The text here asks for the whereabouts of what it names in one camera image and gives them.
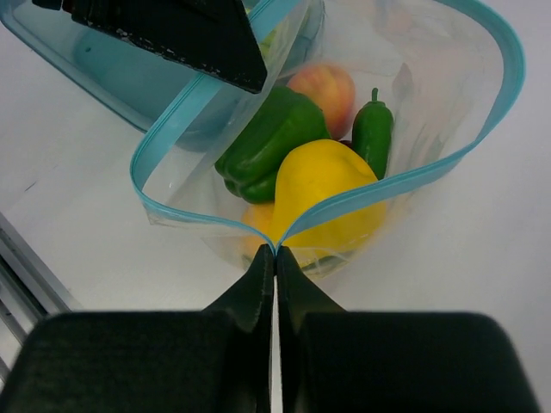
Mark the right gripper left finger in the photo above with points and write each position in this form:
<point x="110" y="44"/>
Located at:
<point x="214" y="360"/>

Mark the green chili pepper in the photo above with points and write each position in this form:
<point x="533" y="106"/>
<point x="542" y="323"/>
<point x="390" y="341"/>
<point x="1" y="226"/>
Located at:
<point x="372" y="134"/>

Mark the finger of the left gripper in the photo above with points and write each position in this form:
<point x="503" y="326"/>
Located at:
<point x="212" y="37"/>

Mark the green bell pepper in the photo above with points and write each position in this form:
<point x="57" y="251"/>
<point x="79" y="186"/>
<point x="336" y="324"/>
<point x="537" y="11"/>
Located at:
<point x="285" y="121"/>

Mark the pink peach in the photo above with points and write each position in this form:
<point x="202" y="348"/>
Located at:
<point x="332" y="89"/>

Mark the teal plastic tray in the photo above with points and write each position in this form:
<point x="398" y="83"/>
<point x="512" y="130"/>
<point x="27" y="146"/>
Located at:
<point x="136" y="84"/>

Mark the clear zip top bag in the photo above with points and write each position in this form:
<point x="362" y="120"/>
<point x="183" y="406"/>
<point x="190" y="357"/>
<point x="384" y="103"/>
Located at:
<point x="448" y="71"/>

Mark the orange fruit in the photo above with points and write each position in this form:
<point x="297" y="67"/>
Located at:
<point x="259" y="217"/>

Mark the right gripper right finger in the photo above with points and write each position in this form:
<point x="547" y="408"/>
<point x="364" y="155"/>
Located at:
<point x="334" y="360"/>

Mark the aluminium mounting rail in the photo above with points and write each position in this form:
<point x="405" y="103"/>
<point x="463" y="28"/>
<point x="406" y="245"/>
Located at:
<point x="30" y="292"/>

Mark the yellow pear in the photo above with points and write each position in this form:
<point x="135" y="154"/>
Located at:
<point x="314" y="172"/>

